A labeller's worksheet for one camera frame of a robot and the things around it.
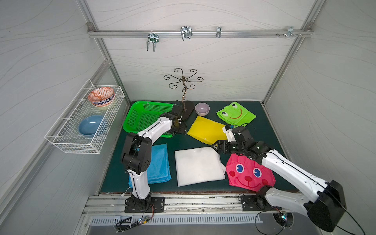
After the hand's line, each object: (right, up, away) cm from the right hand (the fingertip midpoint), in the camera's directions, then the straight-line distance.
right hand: (217, 144), depth 79 cm
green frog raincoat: (+20, +17, +34) cm, 43 cm away
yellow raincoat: (-2, +5, +25) cm, 26 cm away
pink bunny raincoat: (+16, -17, +4) cm, 24 cm away
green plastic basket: (-52, +16, +32) cm, 63 cm away
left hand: (-21, +7, +15) cm, 26 cm away
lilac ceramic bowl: (-6, +21, +34) cm, 41 cm away
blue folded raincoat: (-33, -17, +5) cm, 37 cm away
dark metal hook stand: (-18, +37, +12) cm, 43 cm away
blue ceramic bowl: (-61, +12, -13) cm, 64 cm away
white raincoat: (-10, -14, +6) cm, 18 cm away
